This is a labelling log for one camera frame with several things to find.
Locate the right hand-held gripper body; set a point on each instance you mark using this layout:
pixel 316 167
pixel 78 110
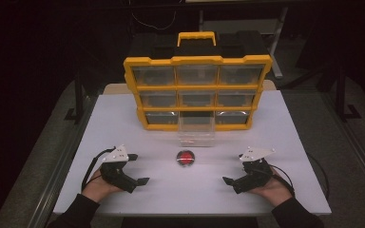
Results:
pixel 253 177

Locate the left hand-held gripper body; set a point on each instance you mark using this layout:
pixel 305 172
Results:
pixel 116 173

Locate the round red black-rimmed disc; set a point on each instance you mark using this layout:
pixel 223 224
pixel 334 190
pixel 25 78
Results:
pixel 185 158

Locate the clear plastic drawer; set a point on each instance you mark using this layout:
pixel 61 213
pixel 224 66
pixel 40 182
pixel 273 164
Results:
pixel 196 134

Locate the person's left hand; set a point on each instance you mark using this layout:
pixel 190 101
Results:
pixel 96 187

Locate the person's right hand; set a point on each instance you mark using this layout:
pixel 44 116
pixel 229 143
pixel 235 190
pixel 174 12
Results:
pixel 274 189

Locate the black metal stand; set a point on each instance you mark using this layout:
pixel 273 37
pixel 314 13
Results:
pixel 342 95
pixel 78 98

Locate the group of closed clear drawers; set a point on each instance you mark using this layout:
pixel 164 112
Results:
pixel 154 76

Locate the yellow black organizer cabinet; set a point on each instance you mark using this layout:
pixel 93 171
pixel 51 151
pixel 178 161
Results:
pixel 197 47

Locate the aluminium rail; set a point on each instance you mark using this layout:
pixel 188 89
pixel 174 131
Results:
pixel 356 148
pixel 60 167

